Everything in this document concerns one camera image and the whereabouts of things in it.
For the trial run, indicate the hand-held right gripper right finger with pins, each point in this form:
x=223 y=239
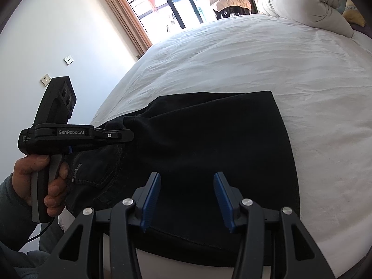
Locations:
x=223 y=200

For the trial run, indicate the rolled white duvet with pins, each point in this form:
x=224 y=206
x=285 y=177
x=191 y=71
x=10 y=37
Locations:
x=302 y=0

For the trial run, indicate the person's grey clothing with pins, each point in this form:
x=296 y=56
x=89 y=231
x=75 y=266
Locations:
x=29 y=264

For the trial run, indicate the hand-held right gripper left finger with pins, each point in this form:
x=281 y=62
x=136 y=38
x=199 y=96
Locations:
x=151 y=200

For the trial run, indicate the red hanging cloth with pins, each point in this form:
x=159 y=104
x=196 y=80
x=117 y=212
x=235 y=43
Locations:
x=152 y=2

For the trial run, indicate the bed with white sheet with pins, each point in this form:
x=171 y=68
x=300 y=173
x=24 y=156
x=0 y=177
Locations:
x=232 y=58

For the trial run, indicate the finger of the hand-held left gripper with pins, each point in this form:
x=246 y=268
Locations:
x=116 y=136

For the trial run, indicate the black pants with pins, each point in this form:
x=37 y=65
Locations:
x=203 y=139

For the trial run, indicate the orange curtain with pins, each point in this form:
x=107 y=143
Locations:
x=128 y=17

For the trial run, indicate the black framed glass door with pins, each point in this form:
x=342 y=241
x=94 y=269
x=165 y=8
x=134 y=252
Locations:
x=178 y=17

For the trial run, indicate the yellow patterned pillow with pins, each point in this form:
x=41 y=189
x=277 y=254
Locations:
x=353 y=14

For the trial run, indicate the person's left hand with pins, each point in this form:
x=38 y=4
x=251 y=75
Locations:
x=21 y=180

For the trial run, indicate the white wall socket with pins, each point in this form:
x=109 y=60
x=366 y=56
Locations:
x=45 y=80
x=68 y=60

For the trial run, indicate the person's left forearm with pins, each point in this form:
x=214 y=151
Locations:
x=11 y=215

